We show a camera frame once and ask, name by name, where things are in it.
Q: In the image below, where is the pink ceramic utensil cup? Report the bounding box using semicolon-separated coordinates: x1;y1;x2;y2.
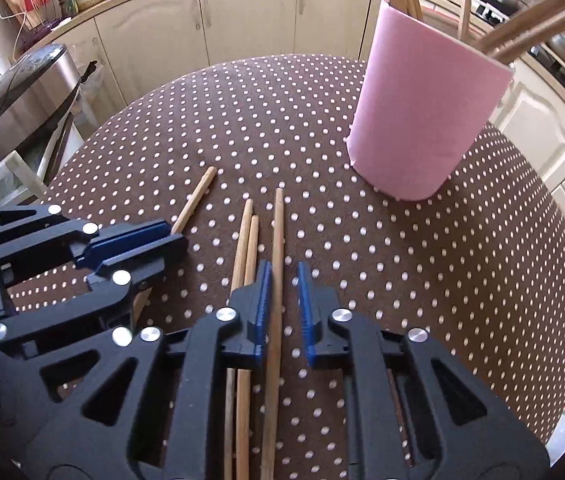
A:
347;1;514;200

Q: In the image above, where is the thin chopstick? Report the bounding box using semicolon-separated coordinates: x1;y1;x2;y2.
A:
457;0;471;44

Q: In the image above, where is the silver rice cooker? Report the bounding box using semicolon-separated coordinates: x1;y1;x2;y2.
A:
0;44;97;161

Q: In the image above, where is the brown polka dot tablecloth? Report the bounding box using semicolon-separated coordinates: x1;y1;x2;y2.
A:
9;52;565;480

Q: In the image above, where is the dark small jar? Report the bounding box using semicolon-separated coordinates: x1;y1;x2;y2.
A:
58;0;80;18

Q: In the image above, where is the black gas stove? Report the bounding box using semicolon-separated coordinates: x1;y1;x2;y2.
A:
475;0;565;109

